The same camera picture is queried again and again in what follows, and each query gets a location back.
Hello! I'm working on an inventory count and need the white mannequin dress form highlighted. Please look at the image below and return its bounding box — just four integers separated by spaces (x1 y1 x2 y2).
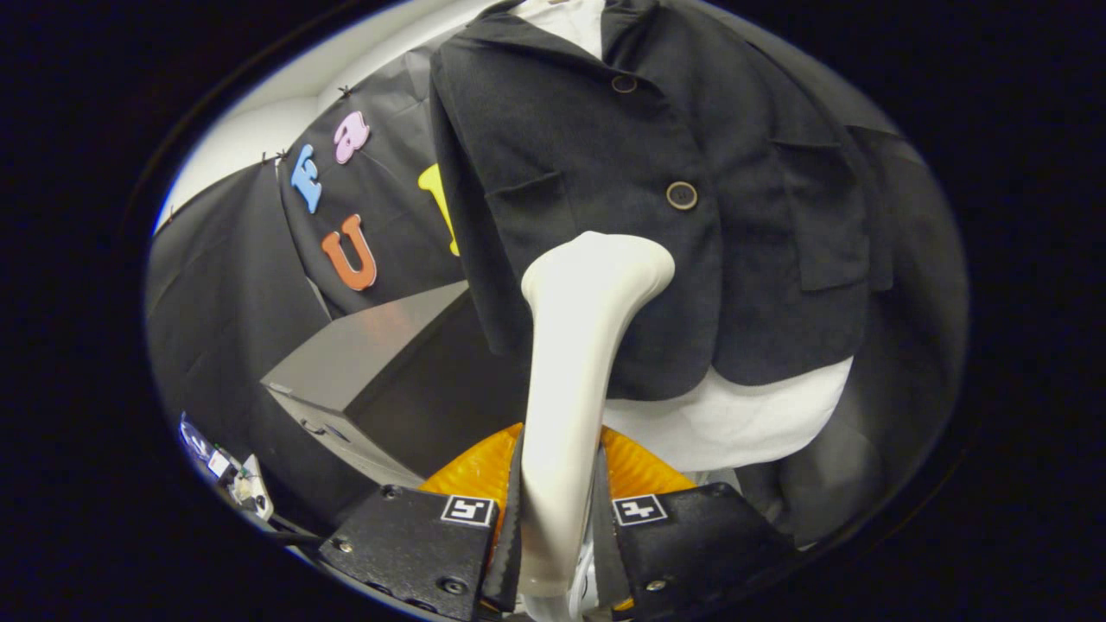
518 0 855 474

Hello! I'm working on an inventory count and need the white paper sheet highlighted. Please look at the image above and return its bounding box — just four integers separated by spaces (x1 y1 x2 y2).
232 454 275 521

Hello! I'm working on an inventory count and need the grey cabinet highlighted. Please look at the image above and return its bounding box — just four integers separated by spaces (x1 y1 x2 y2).
262 281 528 489

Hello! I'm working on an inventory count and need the white garment steamer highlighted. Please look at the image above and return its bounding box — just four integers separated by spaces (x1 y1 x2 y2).
520 231 677 621

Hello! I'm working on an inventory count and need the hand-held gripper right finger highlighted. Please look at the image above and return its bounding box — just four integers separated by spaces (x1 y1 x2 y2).
592 425 800 621

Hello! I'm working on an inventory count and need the black jacket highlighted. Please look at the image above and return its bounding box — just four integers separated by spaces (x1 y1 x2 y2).
429 0 895 403

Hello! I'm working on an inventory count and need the black backdrop cloth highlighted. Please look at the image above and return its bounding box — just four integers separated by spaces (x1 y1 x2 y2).
147 43 969 545

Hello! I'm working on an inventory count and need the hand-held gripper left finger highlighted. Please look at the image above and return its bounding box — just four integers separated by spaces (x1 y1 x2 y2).
318 422 525 621

